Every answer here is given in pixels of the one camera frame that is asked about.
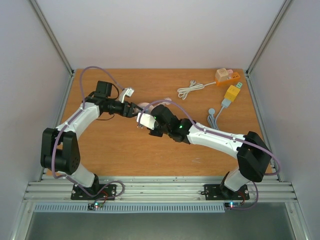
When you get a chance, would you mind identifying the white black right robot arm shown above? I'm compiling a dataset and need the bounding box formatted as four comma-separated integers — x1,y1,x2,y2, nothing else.
149,105,271,198

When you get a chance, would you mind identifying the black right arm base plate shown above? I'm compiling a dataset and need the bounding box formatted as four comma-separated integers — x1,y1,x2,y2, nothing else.
200,184,250,201

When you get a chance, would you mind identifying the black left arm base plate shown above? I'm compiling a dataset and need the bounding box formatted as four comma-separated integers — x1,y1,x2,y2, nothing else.
70,183,117,201

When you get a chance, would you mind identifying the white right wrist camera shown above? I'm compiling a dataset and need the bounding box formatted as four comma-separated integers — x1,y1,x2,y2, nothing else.
136,112,156,130

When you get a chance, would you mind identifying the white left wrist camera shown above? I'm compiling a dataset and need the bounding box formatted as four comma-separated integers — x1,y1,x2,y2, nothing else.
118,87,135,103

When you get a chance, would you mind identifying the orange power strip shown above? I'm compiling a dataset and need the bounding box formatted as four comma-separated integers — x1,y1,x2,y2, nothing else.
214,72,241,87

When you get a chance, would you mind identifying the beige cube plug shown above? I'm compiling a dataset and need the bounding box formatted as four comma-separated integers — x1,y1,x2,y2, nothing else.
215,68,229,82

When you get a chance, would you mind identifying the grey coiled cable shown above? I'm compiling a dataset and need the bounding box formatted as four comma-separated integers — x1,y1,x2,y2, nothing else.
206,97,232,131

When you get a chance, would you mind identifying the controller board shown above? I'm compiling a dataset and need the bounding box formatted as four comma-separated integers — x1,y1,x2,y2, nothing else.
87,202,104,211
224,201,244,209

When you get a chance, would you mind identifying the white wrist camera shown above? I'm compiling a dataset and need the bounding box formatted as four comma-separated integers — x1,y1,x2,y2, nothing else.
136,112,156,130
118,87,135,103

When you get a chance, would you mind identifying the grey slotted cable duct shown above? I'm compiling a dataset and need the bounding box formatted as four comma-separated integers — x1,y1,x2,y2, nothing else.
34,202,225,214

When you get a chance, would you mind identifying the round beige power strip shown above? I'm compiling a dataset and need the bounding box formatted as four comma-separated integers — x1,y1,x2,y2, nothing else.
138,102,154,114

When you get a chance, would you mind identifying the white coiled cable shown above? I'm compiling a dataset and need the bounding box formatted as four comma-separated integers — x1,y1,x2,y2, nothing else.
176,79,217,100

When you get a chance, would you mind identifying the yellow cube socket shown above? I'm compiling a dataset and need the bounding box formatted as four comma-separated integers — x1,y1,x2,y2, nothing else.
224,85,241,102

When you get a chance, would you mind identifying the green small plug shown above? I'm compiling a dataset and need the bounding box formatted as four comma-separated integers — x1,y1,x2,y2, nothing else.
236,82,243,89

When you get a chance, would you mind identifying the left controller board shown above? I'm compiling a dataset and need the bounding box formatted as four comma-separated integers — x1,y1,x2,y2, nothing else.
87,202,104,211

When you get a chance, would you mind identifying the right controller board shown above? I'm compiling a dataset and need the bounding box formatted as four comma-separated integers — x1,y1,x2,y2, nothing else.
224,201,244,209

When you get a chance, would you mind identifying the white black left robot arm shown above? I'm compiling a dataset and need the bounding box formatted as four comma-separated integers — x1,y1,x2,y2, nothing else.
40,81,140,199

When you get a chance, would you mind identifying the aluminium rail frame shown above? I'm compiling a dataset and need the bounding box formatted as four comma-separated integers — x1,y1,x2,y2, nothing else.
9,69,311,240

